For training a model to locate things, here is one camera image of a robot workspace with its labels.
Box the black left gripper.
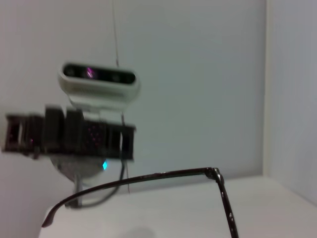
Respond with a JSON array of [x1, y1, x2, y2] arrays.
[[1, 105, 137, 162]]

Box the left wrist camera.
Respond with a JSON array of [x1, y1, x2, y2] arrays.
[[58, 61, 141, 111]]

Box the black glasses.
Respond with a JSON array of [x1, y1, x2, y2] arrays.
[[41, 167, 240, 238]]

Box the left gripper grey cable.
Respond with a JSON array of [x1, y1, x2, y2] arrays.
[[65, 158, 132, 208]]

